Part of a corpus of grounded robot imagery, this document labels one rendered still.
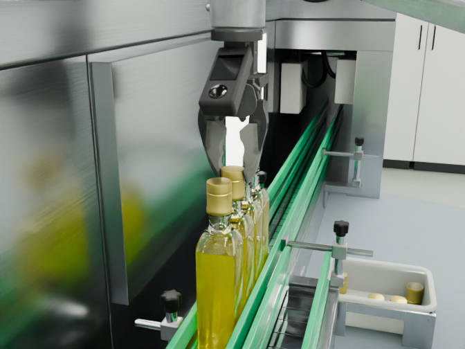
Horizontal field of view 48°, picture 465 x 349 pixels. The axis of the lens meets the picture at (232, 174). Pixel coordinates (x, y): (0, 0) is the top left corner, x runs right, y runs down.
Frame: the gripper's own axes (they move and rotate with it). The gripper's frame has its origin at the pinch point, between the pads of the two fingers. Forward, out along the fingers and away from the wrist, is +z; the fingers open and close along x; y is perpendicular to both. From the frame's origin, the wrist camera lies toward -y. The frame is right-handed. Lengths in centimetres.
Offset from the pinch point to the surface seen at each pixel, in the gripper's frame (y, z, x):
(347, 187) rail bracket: 82, 29, -12
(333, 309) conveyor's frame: 12.2, 27.5, -14.9
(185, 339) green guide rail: -11.9, 20.5, 3.3
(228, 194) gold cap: -6.4, 0.7, -1.3
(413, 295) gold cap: 34, 35, -30
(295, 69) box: 116, -1, 10
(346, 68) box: 114, -2, -7
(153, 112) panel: 0.7, -8.2, 12.2
